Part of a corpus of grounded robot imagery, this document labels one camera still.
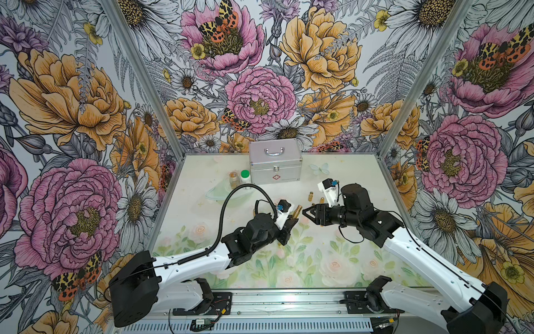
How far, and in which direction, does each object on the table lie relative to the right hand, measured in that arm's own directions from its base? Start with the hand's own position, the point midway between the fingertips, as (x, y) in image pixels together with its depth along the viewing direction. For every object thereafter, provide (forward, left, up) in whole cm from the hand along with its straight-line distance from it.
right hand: (307, 217), depth 73 cm
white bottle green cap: (+29, +25, -12) cm, 40 cm away
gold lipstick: (+1, +4, +1) cm, 4 cm away
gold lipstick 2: (+21, -6, -19) cm, 29 cm away
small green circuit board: (-27, +38, -23) cm, 52 cm away
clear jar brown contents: (+29, +30, -13) cm, 44 cm away
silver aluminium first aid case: (+38, +10, -10) cm, 40 cm away
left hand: (0, +5, -4) cm, 6 cm away
